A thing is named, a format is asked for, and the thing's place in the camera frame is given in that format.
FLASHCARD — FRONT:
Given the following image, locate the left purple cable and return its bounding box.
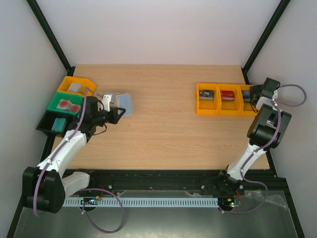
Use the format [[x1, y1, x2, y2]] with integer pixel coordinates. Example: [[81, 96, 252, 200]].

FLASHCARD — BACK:
[[32, 86, 126, 234]]

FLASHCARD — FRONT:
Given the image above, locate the blue card stack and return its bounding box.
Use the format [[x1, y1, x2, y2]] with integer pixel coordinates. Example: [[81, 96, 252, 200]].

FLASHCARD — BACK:
[[241, 90, 251, 103]]

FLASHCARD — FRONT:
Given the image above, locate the purple cable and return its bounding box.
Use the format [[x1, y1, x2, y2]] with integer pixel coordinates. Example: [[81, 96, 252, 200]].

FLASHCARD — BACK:
[[217, 84, 307, 214], [32, 86, 126, 234]]

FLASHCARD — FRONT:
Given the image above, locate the right black frame post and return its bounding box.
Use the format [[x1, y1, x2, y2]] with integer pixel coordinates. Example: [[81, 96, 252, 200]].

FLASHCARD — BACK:
[[242, 0, 291, 74]]

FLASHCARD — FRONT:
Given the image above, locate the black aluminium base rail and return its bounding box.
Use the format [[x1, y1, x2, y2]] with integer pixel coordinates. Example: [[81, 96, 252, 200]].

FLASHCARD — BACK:
[[82, 169, 290, 197]]

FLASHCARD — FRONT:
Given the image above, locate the white card holder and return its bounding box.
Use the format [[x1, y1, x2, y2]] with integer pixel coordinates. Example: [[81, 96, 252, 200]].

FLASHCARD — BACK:
[[115, 93, 133, 117]]

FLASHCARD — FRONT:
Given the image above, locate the yellow bin with black cards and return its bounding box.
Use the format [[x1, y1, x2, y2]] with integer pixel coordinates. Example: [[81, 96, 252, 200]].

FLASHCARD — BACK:
[[196, 83, 221, 115]]

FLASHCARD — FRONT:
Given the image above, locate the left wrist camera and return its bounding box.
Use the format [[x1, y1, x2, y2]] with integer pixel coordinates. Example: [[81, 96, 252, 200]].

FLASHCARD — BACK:
[[102, 93, 115, 112]]

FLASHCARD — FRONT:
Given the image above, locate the white slotted cable duct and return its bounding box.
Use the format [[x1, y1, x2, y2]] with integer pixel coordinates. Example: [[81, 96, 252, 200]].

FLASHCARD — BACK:
[[63, 197, 218, 208]]

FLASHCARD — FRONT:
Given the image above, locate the black card stack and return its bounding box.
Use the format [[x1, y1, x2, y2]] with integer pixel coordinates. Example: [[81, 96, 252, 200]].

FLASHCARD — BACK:
[[199, 89, 214, 101]]

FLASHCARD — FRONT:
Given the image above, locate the holder with red card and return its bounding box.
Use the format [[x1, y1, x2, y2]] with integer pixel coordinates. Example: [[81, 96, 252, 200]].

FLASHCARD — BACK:
[[56, 99, 71, 111]]

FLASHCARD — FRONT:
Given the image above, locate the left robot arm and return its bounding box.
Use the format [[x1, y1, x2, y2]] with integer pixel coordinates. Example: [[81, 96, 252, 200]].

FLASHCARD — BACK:
[[22, 94, 131, 215]]

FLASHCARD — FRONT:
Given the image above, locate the red card stack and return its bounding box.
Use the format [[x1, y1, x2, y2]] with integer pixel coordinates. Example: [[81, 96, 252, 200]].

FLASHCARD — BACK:
[[220, 90, 235, 101]]

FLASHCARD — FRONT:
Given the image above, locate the left black frame post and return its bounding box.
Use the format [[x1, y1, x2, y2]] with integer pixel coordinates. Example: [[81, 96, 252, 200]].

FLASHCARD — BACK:
[[26, 0, 75, 76]]

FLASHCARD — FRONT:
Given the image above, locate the black frame post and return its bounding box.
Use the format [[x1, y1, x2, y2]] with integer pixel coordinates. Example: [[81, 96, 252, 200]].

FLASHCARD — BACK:
[[242, 0, 291, 74], [26, 0, 75, 76]]

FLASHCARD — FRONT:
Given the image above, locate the teal holder in black bin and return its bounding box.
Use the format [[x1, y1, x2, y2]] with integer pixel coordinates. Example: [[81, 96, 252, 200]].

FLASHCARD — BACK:
[[51, 118, 66, 132]]

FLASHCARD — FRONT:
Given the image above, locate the yellow bin with blue cards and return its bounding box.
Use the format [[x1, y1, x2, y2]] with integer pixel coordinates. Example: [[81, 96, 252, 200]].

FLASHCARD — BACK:
[[235, 84, 258, 117]]

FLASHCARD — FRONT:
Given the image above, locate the green bin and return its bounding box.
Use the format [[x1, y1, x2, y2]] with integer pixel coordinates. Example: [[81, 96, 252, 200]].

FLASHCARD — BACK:
[[47, 92, 83, 115]]

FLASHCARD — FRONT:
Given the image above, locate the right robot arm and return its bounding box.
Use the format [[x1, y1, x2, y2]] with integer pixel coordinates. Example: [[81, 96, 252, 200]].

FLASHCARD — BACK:
[[215, 78, 292, 194]]

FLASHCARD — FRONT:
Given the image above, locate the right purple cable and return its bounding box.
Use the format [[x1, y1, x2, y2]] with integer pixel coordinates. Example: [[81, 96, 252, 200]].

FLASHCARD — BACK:
[[217, 84, 307, 214]]

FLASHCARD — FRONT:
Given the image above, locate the grey holder in yellow bin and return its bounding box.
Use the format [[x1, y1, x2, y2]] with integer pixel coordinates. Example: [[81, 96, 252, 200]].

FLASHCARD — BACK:
[[67, 82, 82, 93]]

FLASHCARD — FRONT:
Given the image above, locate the yellow bin far left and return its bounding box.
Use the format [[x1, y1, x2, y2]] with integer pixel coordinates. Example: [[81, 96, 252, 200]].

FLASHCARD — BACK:
[[57, 76, 97, 96]]

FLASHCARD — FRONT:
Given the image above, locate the yellow bin with red cards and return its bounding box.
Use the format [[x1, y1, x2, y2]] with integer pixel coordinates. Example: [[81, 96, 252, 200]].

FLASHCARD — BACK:
[[217, 84, 244, 116]]

